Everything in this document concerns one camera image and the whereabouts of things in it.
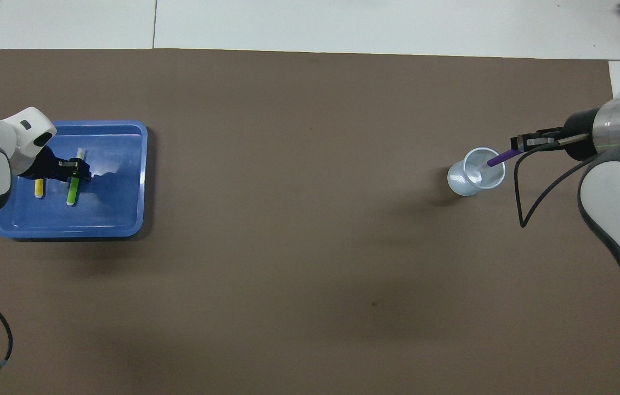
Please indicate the blue plastic tray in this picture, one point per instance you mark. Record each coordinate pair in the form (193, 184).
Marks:
(112, 208)

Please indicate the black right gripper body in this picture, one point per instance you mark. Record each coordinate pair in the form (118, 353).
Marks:
(579, 134)

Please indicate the green marker pen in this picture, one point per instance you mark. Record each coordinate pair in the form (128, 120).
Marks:
(72, 192)

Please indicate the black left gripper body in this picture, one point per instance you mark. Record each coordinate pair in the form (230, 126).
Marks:
(44, 167)

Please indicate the brown table mat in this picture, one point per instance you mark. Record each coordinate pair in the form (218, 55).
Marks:
(288, 247)

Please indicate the purple marker pen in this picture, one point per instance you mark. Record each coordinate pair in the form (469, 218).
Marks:
(502, 158)

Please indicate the translucent plastic cup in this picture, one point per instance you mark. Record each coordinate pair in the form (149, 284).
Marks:
(463, 184)

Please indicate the yellow marker pen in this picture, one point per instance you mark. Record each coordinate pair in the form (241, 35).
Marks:
(39, 189)

